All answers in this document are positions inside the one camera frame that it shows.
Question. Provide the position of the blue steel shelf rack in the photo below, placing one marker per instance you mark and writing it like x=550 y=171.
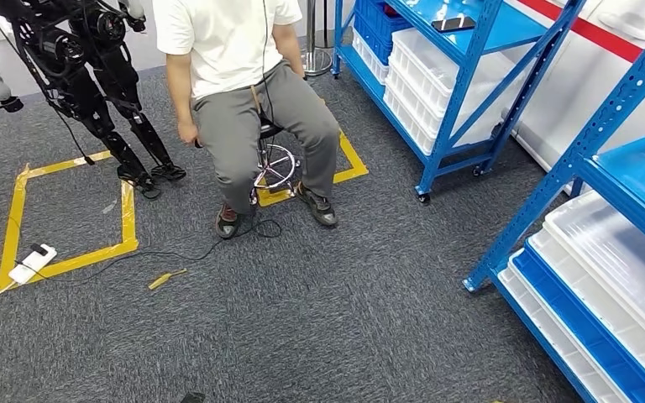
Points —
x=589 y=150
x=445 y=128

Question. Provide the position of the chrome swivel stool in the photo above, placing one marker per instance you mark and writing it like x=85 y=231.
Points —
x=275 y=167

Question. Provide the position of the white plastic bin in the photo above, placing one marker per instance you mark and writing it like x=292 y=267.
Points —
x=422 y=61
x=406 y=117
x=612 y=261
x=370 y=58
x=545 y=333

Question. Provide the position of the person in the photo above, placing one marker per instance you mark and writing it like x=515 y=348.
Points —
x=233 y=111

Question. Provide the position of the yellow tape scrap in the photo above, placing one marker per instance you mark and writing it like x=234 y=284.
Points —
x=161 y=280

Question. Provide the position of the black smartphone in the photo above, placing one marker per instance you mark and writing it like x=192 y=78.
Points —
x=453 y=23

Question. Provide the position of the standing humanoid robot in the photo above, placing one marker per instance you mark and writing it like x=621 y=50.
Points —
x=89 y=83

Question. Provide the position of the white power strip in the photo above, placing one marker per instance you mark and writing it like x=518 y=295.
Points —
x=33 y=264

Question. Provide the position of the yellow floor tape square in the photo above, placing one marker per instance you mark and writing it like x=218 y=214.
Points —
x=13 y=222

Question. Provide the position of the chrome stanchion post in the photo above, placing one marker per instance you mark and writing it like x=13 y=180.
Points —
x=314 y=55

